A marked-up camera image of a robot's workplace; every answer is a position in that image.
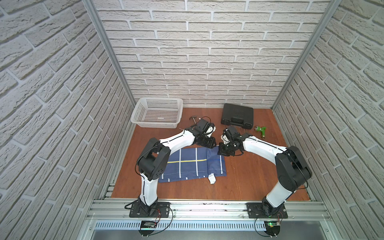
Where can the black plastic tool case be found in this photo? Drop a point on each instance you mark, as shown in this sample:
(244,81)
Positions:
(235,115)

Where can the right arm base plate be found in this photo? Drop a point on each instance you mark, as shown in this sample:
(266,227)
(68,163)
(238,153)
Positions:
(263,210)

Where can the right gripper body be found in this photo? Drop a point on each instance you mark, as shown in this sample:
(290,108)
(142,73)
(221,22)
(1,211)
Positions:
(227,149)

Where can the hammer with black handle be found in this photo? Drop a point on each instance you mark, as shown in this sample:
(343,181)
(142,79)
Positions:
(194,118)

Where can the aluminium corner post left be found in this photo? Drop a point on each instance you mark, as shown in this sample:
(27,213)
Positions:
(94,16)

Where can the electronics board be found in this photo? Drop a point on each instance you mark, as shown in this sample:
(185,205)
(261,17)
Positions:
(272,228)
(145,225)

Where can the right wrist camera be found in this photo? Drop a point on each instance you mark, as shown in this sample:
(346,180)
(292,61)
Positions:
(224,137)

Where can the right electronics board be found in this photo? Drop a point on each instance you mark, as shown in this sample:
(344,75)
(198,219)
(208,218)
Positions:
(272,228)

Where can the white plastic basket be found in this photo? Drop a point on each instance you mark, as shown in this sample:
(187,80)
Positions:
(157,112)

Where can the aluminium corner post right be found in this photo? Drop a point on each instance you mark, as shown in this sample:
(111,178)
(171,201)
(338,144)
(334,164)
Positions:
(324,21)

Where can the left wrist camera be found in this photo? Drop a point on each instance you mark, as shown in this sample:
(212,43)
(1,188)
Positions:
(210,131)

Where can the left electronics board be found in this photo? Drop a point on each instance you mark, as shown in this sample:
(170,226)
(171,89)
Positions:
(145,225)

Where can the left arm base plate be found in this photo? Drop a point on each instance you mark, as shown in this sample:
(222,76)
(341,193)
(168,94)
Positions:
(158,209)

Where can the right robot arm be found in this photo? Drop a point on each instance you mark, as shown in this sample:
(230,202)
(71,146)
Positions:
(292,169)

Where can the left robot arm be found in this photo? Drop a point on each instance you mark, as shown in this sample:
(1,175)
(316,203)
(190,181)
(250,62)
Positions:
(153,160)

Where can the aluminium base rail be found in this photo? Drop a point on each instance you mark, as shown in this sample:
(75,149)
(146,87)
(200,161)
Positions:
(205,215)

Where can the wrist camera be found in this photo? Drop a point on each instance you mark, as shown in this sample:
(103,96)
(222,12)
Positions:
(210,131)
(224,137)

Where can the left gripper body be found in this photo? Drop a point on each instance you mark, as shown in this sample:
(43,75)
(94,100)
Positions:
(206,140)

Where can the blue striped pillowcase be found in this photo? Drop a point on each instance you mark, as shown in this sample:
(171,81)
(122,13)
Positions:
(194,163)

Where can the aluminium corner post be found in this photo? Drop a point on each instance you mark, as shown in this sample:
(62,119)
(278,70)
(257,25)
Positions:
(324,21)
(94,16)

